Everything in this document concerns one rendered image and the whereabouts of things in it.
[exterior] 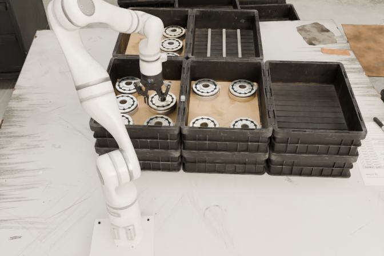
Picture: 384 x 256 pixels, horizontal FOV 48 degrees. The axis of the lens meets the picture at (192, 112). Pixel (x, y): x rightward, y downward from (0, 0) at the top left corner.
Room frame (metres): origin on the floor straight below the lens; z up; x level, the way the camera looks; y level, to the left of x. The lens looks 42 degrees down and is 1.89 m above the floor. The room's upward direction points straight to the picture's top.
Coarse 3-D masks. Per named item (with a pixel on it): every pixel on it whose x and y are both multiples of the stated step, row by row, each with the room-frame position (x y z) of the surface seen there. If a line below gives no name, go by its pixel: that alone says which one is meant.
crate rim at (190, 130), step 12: (192, 60) 1.38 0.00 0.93; (204, 60) 1.37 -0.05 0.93; (216, 60) 1.37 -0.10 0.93; (228, 60) 1.37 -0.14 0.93; (240, 60) 1.37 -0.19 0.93; (252, 60) 1.37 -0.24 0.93; (264, 72) 1.29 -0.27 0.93; (264, 84) 1.22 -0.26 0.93; (192, 132) 0.99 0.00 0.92; (204, 132) 0.99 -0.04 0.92; (216, 132) 0.99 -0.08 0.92; (228, 132) 0.98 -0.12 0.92; (240, 132) 0.98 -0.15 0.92; (252, 132) 0.98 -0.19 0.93; (264, 132) 0.98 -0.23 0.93
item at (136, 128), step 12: (168, 60) 1.38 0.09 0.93; (180, 60) 1.38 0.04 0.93; (108, 72) 1.32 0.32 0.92; (180, 96) 1.16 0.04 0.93; (180, 108) 1.09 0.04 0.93; (180, 120) 1.03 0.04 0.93; (132, 132) 1.00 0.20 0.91; (144, 132) 1.00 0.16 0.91; (156, 132) 1.00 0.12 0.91; (168, 132) 0.99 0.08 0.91
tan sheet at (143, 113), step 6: (174, 84) 1.35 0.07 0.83; (180, 84) 1.35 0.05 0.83; (114, 90) 1.32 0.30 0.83; (144, 90) 1.31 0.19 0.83; (162, 90) 1.31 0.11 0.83; (174, 90) 1.31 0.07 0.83; (138, 96) 1.28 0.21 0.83; (138, 102) 1.24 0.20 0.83; (144, 102) 1.24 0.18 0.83; (144, 108) 1.21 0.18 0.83; (138, 114) 1.17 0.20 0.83; (144, 114) 1.17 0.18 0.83; (150, 114) 1.17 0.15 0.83; (174, 114) 1.17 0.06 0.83; (138, 120) 1.14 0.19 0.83; (144, 120) 1.14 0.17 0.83; (174, 120) 1.14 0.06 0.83
